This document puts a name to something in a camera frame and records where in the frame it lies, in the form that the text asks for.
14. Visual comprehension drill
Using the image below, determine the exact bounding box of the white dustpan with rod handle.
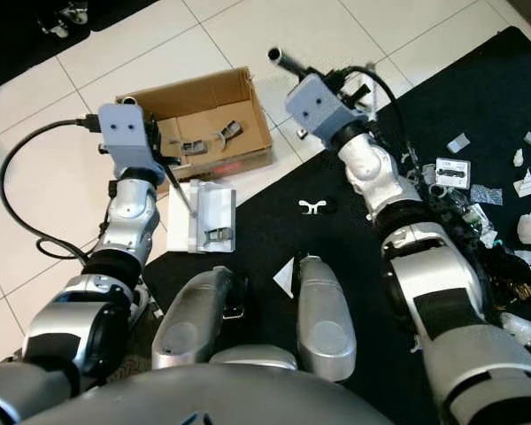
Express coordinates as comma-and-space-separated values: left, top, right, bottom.
162, 159, 237, 258

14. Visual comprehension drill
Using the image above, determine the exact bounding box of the small broom with metal handle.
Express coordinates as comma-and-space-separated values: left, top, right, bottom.
267, 47, 311, 81

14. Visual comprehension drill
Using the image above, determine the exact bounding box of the large black foam floor mat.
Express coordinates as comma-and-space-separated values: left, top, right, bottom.
115, 27, 531, 425

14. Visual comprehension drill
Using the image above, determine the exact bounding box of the dark chair floor mat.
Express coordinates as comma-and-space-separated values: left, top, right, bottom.
0, 0, 160, 94

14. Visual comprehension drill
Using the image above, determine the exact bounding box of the white plastic hook clip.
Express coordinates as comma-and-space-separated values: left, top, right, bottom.
177, 137, 210, 157

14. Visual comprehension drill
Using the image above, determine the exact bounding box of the brown cardboard box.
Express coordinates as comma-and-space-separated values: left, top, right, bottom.
115, 66, 275, 182

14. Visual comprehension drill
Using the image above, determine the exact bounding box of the grey forked plastic clip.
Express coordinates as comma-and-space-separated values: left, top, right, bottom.
216, 122, 246, 148

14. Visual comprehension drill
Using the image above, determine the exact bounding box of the white plastic scrap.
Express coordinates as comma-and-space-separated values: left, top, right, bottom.
447, 133, 472, 153

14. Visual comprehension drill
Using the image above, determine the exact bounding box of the white black-printed card box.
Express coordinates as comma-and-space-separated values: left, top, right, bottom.
434, 158, 472, 189

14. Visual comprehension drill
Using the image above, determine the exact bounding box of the white winged plastic clip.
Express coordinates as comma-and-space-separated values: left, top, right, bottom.
298, 198, 328, 216

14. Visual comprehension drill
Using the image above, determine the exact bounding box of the silver robot left leg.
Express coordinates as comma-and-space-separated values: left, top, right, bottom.
152, 266, 249, 371

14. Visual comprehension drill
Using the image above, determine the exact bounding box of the silver robot leg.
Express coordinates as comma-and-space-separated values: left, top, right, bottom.
292, 255, 358, 382
152, 266, 249, 371

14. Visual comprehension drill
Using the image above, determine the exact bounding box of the silver foil wrapper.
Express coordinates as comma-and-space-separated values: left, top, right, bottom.
469, 184, 504, 206

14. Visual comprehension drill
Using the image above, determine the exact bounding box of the white paper sheet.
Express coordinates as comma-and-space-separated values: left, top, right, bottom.
273, 257, 297, 298

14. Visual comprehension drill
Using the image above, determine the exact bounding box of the grey swivel chair caster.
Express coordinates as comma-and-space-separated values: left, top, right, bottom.
35, 0, 91, 36

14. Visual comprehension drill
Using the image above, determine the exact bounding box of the folded white paper piece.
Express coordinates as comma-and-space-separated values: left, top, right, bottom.
512, 168, 531, 197

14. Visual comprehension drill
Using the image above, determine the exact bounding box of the silver robot right leg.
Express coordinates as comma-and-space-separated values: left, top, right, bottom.
292, 255, 358, 382

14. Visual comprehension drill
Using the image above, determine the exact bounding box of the grey robot torso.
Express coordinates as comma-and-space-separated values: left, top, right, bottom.
119, 344, 399, 425

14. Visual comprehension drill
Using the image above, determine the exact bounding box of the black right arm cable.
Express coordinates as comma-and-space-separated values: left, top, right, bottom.
350, 64, 421, 178

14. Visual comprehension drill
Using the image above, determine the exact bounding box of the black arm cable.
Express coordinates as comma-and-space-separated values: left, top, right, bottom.
0, 120, 103, 262
350, 64, 421, 178

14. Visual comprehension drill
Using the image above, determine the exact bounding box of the grey-blue right wrist camera mount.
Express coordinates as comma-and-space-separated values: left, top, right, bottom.
283, 73, 359, 147

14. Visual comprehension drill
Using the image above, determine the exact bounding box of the grey-blue wrist camera mount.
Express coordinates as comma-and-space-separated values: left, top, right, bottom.
283, 73, 359, 147
97, 100, 158, 181

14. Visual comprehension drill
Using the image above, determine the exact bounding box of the grey-blue left wrist camera mount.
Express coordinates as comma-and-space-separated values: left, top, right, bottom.
97, 100, 158, 181

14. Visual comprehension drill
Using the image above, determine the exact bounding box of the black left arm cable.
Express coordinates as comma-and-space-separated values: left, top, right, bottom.
0, 120, 103, 262

